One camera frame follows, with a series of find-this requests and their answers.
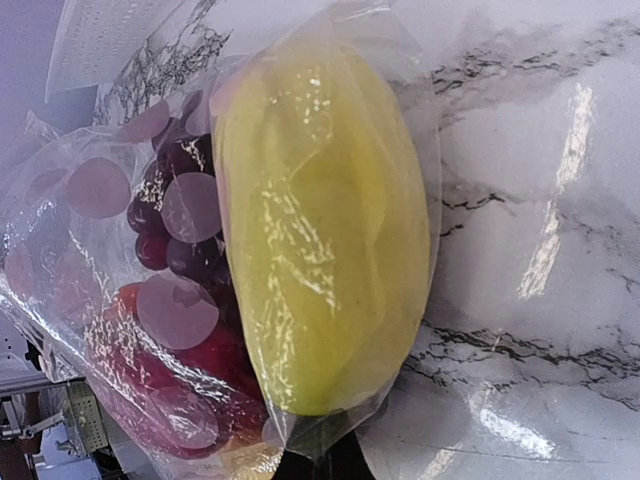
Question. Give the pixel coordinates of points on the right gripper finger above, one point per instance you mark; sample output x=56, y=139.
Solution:
x=323, y=448

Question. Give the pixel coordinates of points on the clear zip top bag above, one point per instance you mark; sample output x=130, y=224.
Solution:
x=67, y=248

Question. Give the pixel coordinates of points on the red fake pepper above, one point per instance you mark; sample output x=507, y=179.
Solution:
x=186, y=404

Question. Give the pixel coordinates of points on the purple fake grapes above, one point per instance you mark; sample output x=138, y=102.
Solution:
x=175, y=211

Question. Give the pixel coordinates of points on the green crate in background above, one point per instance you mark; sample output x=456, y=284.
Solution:
x=82, y=418

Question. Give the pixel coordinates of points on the white perforated plastic basket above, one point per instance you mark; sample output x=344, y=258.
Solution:
x=95, y=39

